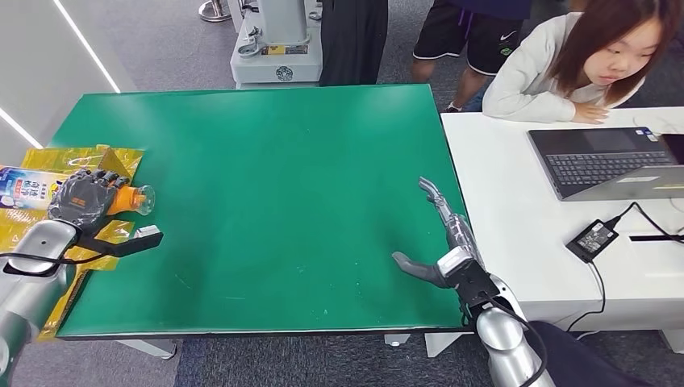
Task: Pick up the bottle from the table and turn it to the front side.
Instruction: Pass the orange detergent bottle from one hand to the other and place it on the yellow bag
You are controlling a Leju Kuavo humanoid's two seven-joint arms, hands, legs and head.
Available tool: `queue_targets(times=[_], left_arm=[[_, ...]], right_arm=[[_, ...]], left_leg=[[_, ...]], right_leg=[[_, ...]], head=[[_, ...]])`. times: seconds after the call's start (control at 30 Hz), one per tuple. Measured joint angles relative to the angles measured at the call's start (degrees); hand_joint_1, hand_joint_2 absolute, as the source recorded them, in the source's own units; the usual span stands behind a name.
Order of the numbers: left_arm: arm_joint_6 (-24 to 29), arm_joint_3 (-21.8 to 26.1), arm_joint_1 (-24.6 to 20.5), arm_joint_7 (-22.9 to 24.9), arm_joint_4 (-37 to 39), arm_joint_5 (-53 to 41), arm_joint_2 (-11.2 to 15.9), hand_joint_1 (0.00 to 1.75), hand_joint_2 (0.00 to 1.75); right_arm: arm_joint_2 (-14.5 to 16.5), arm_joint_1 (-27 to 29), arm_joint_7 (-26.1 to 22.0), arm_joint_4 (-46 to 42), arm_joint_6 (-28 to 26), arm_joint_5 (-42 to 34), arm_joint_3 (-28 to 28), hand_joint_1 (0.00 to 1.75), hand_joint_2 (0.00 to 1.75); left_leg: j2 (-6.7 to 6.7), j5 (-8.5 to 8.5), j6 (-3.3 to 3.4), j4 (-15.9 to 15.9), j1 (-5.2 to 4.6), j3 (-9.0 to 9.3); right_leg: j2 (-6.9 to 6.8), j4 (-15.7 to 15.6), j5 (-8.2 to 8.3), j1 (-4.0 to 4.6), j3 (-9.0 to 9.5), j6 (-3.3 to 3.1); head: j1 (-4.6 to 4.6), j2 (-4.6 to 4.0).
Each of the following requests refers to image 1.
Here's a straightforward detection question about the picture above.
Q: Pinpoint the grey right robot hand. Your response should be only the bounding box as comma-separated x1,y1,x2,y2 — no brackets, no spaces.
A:
391,177,485,289

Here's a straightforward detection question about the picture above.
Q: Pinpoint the dark blue chair seat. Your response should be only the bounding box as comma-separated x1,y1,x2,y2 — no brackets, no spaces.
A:
526,320,656,387

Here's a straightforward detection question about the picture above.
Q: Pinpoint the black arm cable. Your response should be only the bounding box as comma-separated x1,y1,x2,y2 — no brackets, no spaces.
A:
0,251,108,279
481,296,550,387

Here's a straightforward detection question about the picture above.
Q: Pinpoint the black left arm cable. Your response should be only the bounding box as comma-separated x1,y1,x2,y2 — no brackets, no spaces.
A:
0,251,108,279

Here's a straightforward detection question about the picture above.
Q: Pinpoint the yellow cardboard box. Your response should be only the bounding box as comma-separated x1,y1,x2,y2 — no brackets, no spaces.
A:
0,144,145,343

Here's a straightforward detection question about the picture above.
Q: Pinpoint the black power adapter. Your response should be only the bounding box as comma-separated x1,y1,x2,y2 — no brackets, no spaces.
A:
565,218,621,264

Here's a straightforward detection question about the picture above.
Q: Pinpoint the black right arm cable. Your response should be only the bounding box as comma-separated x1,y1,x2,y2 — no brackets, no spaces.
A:
481,296,550,387

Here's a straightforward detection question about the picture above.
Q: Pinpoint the grey robot stand base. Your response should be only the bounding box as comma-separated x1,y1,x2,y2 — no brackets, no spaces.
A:
229,0,324,89

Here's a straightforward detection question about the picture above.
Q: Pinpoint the person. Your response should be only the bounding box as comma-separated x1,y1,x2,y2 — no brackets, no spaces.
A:
481,0,684,125
410,0,536,113
319,0,390,88

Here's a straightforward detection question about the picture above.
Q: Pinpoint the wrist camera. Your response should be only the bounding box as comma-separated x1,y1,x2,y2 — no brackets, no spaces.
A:
77,224,164,259
436,246,501,308

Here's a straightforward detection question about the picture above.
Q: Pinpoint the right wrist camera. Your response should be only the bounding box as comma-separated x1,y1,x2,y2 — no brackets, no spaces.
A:
436,246,501,308

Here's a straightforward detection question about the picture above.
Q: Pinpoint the green topped table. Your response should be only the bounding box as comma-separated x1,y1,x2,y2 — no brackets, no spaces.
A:
47,84,477,360

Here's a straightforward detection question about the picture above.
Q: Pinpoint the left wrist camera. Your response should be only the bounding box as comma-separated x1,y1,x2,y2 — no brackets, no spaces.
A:
77,224,164,259

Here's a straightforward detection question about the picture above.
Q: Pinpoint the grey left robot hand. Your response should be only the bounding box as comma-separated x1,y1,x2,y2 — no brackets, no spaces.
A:
47,168,132,236

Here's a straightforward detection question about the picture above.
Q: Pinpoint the black mains cable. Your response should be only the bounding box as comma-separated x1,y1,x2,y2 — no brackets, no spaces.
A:
563,260,607,333

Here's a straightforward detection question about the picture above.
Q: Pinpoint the orange bottle with clear cap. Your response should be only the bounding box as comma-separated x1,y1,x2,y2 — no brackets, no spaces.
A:
0,165,156,216

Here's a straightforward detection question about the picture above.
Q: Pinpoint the dark grey laptop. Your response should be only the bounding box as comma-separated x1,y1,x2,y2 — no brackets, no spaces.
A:
526,126,684,203

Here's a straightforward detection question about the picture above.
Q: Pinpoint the metal stanchion base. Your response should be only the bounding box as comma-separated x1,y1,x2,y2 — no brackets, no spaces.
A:
198,0,232,23

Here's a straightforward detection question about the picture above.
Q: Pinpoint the white desk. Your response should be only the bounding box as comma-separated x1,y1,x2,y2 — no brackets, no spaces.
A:
440,106,684,355

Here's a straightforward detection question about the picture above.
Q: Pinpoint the black adapter output cable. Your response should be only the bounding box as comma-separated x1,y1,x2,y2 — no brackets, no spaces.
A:
607,201,684,237

